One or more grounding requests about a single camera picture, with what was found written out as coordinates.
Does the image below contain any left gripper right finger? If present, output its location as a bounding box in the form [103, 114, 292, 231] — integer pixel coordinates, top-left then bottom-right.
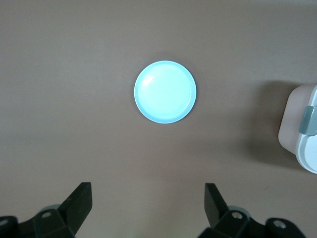
[200, 182, 307, 238]

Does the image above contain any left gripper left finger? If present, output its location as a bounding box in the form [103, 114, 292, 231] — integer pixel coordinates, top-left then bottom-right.
[0, 182, 94, 238]

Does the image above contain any white lidded storage box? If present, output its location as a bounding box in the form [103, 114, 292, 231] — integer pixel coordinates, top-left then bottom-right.
[277, 83, 317, 174]

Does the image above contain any light blue round plate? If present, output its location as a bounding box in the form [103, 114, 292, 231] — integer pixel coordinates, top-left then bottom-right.
[133, 60, 198, 124]

